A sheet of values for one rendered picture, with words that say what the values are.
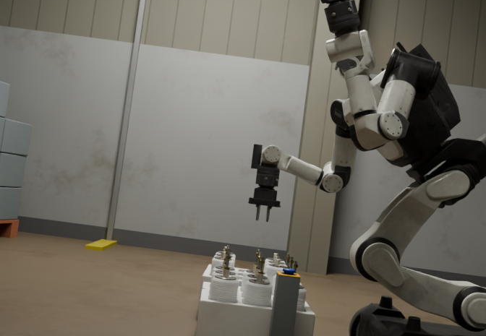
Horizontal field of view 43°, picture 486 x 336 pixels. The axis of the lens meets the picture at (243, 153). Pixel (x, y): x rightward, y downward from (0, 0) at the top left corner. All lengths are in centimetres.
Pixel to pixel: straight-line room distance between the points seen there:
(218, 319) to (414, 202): 75
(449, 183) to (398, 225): 21
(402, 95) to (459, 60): 347
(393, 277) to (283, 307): 36
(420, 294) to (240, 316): 59
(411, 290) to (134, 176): 322
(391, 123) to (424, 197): 43
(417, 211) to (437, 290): 26
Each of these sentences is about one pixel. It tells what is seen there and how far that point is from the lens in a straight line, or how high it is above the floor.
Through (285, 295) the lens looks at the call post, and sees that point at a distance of 198.
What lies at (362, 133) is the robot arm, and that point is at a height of 76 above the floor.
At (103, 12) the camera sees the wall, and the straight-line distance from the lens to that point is 518.
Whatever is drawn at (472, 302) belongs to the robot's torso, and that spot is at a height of 30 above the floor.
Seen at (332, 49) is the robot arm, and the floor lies 99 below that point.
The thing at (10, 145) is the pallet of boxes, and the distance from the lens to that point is 451.
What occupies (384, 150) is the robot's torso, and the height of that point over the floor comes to 75.
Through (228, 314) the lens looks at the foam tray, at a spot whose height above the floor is 14.
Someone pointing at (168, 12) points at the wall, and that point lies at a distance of 509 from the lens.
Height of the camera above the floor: 57
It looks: 3 degrees up
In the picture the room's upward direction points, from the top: 7 degrees clockwise
